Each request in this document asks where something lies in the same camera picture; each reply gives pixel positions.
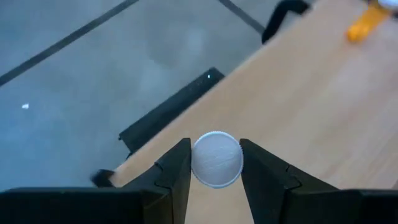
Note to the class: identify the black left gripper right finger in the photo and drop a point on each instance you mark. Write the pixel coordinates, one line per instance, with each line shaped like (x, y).
(280, 193)

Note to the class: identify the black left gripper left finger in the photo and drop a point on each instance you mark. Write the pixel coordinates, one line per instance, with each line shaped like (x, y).
(169, 186)

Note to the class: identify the pink pill bottle white cap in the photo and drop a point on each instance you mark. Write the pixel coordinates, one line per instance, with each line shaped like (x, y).
(217, 159)

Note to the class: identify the amber pill bottle white cap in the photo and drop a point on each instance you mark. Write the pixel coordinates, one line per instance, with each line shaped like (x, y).
(367, 21)

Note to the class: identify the white paper scrap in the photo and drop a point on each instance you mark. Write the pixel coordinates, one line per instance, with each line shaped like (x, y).
(25, 106)

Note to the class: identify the black floor tape strip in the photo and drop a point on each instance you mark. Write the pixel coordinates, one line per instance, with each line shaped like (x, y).
(62, 42)
(242, 15)

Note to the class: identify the black aluminium table frame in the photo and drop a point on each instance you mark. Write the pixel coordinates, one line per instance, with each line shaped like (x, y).
(171, 112)

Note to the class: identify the wooden shelf black frame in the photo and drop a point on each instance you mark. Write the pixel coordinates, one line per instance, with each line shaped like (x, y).
(295, 109)

